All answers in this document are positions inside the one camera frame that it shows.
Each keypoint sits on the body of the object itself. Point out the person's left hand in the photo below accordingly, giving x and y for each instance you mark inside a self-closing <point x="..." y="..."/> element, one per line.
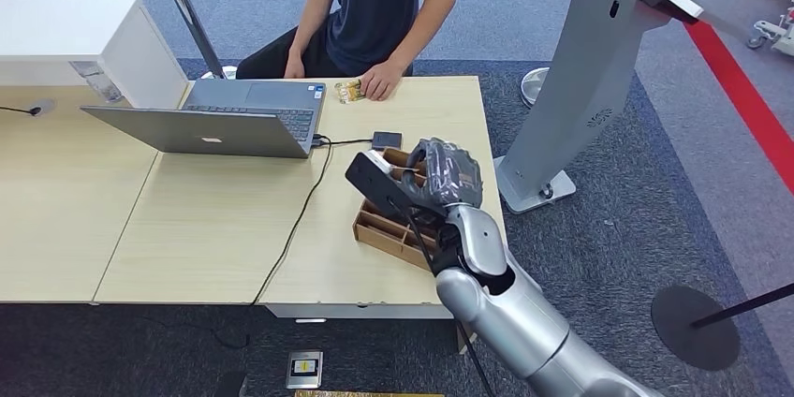
<point x="381" y="81"/>

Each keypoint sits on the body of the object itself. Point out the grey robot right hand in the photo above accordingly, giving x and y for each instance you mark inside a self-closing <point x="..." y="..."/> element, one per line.
<point x="449" y="174"/>

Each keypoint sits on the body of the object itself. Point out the person's right hand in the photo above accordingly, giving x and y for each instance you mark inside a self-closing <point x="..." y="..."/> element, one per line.
<point x="294" y="66"/>

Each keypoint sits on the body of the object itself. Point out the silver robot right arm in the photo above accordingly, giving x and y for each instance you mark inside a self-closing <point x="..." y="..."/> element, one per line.
<point x="515" y="320"/>

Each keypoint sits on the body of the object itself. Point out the person's left forearm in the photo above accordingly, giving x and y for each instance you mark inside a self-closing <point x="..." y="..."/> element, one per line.
<point x="422" y="34"/>

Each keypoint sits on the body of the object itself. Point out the person's right forearm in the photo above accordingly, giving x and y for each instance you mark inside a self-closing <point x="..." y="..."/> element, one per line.
<point x="299" y="40"/>

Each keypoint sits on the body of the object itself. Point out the person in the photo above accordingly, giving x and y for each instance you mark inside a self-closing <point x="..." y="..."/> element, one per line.
<point x="372" y="9"/>

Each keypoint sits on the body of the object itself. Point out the wooden card organizer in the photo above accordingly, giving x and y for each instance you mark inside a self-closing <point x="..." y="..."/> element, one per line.
<point x="384" y="236"/>

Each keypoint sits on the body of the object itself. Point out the black hub box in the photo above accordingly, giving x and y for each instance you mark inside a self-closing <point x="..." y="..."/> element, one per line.
<point x="386" y="140"/>

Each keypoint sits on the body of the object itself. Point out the grey laptop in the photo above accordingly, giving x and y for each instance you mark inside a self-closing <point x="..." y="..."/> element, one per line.
<point x="186" y="133"/>

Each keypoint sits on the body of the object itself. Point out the silver kiosk stand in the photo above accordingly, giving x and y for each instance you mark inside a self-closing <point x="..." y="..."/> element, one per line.
<point x="577" y="90"/>

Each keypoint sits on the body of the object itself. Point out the clear plastic holder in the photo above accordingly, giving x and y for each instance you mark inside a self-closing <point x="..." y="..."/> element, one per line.
<point x="99" y="81"/>

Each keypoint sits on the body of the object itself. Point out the white cabinet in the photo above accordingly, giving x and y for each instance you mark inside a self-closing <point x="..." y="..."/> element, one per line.
<point x="62" y="28"/>

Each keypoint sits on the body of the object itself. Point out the small silver floor device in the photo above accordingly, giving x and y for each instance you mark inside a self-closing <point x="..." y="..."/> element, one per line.
<point x="304" y="369"/>

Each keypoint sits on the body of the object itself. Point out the red barrier belt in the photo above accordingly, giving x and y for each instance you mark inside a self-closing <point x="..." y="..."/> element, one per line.
<point x="744" y="109"/>

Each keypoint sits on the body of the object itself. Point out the white wheeled cart base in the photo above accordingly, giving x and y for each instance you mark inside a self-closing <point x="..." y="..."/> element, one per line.
<point x="775" y="31"/>

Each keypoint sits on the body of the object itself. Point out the black stanchion post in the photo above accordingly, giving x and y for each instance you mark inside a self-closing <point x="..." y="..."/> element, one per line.
<point x="695" y="326"/>

